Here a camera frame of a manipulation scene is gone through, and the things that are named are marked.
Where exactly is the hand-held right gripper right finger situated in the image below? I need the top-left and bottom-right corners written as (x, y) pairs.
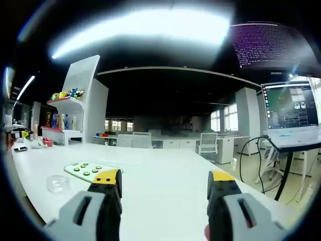
top-left (207, 170), bottom-right (291, 241)

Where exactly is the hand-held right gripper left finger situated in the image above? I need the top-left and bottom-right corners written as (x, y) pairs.
top-left (42, 168), bottom-right (123, 241)

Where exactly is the group of cucumber slices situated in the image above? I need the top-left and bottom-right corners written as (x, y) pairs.
top-left (72, 162), bottom-right (103, 176)

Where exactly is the clear petri dish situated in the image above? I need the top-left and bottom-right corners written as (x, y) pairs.
top-left (47, 178), bottom-right (70, 194)

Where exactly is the open laptop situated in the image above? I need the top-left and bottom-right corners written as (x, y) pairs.
top-left (260, 79), bottom-right (321, 149)

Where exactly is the white oblong tray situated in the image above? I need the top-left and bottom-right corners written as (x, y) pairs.
top-left (64, 161), bottom-right (125, 184)

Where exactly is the white mesh office chair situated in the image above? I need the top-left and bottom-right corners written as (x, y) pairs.
top-left (195, 132), bottom-right (218, 155)

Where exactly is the black laptop stand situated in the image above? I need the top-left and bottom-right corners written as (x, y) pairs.
top-left (274, 145), bottom-right (321, 202)

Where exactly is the row of white office desks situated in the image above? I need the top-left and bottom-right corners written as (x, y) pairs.
top-left (92, 134), bottom-right (251, 165)

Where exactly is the row of bottles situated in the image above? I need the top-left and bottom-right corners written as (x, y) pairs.
top-left (45, 111), bottom-right (78, 131)

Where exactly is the pile of snack packets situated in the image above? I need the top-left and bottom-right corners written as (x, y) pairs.
top-left (50, 87), bottom-right (86, 101)

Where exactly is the white display shelf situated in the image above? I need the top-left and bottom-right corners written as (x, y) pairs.
top-left (40, 55), bottom-right (110, 146)

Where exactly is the narrow ceiling light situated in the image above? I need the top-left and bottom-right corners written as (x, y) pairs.
top-left (15, 75), bottom-right (36, 101)

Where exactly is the monitor with purple text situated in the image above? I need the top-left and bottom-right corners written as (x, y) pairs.
top-left (230, 22), bottom-right (313, 70)

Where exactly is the long ceiling light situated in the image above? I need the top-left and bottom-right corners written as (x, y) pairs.
top-left (50, 6), bottom-right (232, 60)

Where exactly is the black cable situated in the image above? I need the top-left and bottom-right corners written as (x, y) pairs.
top-left (239, 135), bottom-right (271, 194)

